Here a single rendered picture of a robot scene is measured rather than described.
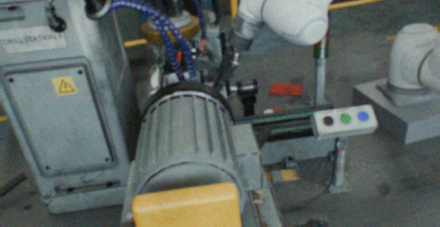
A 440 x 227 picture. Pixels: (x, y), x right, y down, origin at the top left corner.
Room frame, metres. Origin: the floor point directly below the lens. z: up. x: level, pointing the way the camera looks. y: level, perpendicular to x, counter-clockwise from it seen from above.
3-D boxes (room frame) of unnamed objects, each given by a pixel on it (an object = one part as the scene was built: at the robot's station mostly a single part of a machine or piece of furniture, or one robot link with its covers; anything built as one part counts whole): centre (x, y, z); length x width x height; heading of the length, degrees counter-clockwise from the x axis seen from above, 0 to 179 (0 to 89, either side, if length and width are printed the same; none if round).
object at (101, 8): (0.89, 0.30, 1.46); 0.18 x 0.11 x 0.13; 92
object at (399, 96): (1.33, -0.76, 0.92); 0.22 x 0.18 x 0.06; 1
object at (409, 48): (1.30, -0.76, 1.06); 0.18 x 0.16 x 0.22; 18
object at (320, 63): (1.46, -0.45, 1.01); 0.08 x 0.08 x 0.42; 2
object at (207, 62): (1.47, 0.09, 1.04); 0.41 x 0.25 x 0.25; 2
